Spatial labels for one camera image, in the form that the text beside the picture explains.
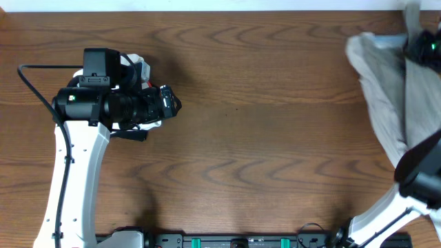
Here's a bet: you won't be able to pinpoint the black folded garment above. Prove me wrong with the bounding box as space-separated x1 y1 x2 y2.
110 130 148 142

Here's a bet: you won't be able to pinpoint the khaki green shorts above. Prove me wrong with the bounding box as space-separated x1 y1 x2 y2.
345 1 441 238

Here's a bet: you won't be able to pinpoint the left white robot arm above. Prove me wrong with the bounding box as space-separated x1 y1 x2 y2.
34 48 182 247

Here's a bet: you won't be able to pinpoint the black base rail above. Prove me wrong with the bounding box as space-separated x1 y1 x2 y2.
96 225 413 248

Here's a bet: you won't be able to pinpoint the white folded garment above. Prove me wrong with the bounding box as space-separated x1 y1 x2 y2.
73 54 162 132

